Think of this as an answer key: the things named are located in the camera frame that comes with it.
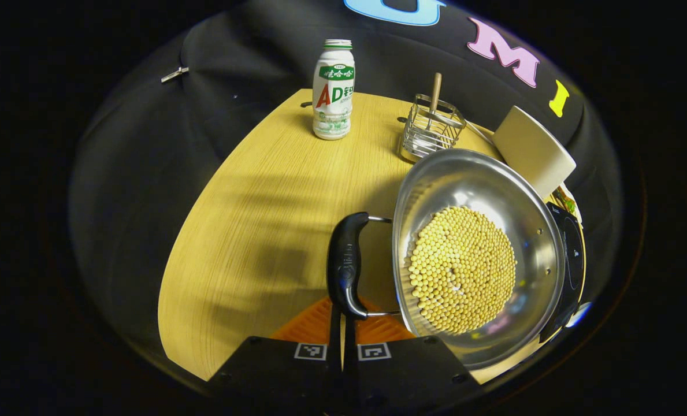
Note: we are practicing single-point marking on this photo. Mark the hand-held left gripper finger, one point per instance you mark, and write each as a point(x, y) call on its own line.
point(349, 346)
point(336, 346)

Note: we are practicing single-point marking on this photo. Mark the pile of yellow soybeans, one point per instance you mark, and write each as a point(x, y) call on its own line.
point(461, 271)

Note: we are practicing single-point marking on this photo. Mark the black induction cooktop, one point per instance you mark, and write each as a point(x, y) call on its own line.
point(571, 260)

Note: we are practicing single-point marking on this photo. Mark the white drink bottle green label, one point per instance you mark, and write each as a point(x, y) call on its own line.
point(333, 86)

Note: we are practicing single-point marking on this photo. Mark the sandwich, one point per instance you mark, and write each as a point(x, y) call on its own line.
point(568, 203)

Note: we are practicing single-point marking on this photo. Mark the white toaster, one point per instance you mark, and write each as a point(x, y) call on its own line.
point(534, 150)

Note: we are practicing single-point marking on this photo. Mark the black backdrop cloth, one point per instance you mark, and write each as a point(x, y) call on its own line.
point(233, 58)

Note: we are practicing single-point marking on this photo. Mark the metal clip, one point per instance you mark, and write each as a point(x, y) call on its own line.
point(174, 74)

